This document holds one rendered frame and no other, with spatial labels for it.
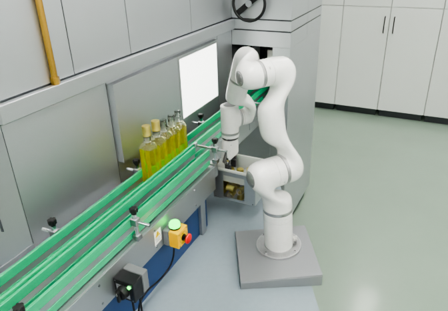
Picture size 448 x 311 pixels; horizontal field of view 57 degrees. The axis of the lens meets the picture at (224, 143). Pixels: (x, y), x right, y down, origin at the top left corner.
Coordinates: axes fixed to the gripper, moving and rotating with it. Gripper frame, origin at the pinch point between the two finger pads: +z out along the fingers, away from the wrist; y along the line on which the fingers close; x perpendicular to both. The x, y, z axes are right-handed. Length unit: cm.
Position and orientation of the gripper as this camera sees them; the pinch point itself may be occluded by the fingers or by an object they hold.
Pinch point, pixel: (231, 165)
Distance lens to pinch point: 201.5
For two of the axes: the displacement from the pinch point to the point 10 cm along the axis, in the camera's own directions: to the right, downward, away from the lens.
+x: 8.8, 1.8, -4.3
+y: -4.7, 3.9, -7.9
